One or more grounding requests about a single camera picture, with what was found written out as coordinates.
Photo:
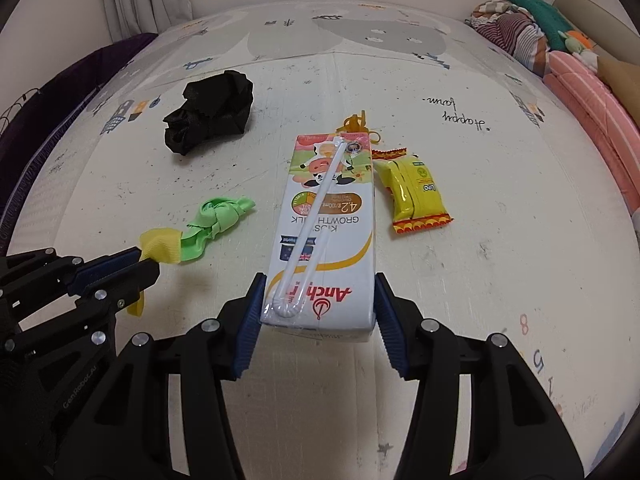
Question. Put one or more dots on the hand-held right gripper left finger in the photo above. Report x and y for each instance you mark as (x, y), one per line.
(248, 330)

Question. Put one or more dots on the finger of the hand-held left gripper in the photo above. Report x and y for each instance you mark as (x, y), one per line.
(100, 270)
(130, 287)

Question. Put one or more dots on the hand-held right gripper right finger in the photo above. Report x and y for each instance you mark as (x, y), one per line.
(390, 330)

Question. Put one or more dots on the yellow ribbon piece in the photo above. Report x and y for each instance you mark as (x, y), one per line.
(160, 245)

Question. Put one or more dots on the milk carton with straw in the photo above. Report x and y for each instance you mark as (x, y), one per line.
(320, 220)

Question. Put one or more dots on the printed play mat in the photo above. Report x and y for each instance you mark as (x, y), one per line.
(475, 260)

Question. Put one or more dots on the green knotted ribbon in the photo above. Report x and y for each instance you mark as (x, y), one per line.
(220, 215)

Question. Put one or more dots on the yellow snack packet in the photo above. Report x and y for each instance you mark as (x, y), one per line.
(412, 190)

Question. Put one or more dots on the black crumpled cloth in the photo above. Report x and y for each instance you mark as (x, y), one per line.
(210, 110)

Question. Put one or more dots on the dark purple blanket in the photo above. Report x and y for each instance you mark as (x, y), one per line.
(75, 75)

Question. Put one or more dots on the multicoloured striped quilt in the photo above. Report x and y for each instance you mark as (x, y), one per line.
(510, 30)

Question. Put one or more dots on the carrot plush toy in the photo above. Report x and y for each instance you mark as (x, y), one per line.
(580, 42)

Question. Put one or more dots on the green plush pillow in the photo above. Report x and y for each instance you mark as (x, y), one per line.
(540, 15)

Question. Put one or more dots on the beige padded headboard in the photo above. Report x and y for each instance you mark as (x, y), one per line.
(600, 15)

